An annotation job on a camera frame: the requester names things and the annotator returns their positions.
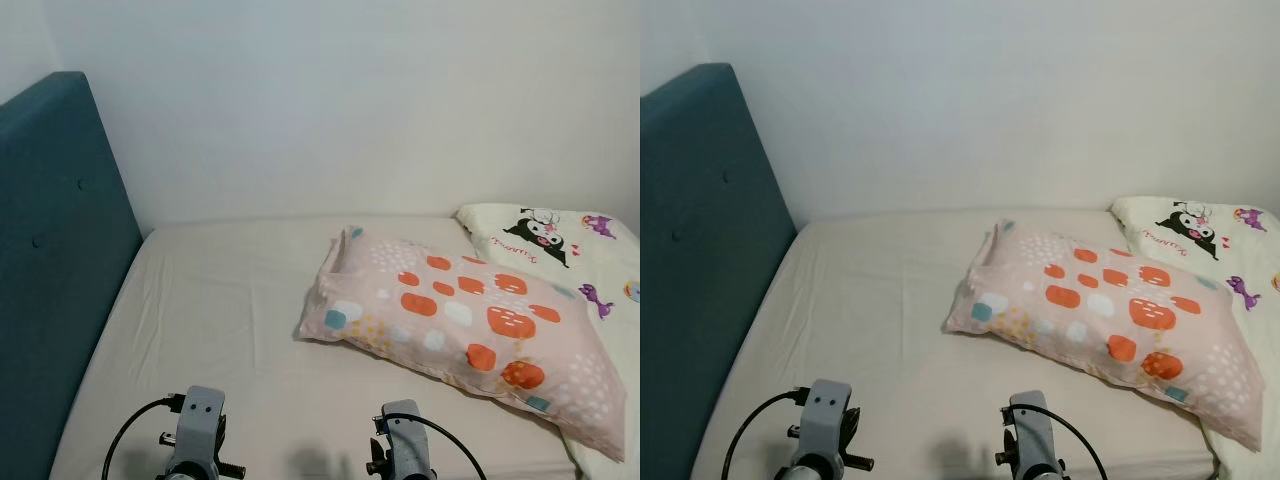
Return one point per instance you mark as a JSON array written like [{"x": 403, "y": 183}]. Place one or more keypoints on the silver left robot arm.
[
  {"x": 190, "y": 472},
  {"x": 818, "y": 470}
]

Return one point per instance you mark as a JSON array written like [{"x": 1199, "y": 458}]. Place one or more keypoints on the pink patterned pillow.
[
  {"x": 1110, "y": 310},
  {"x": 470, "y": 320}
]

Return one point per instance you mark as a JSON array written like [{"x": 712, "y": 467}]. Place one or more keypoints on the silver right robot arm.
[
  {"x": 415, "y": 476},
  {"x": 1042, "y": 474}
]

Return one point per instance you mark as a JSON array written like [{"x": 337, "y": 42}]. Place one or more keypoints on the teal upholstered headboard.
[
  {"x": 700, "y": 240},
  {"x": 60, "y": 250}
]

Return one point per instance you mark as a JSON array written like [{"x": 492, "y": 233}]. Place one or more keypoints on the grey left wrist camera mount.
[
  {"x": 830, "y": 420},
  {"x": 200, "y": 425}
]

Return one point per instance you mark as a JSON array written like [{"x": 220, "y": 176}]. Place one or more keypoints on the bed with cream sheet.
[
  {"x": 220, "y": 320},
  {"x": 870, "y": 310}
]

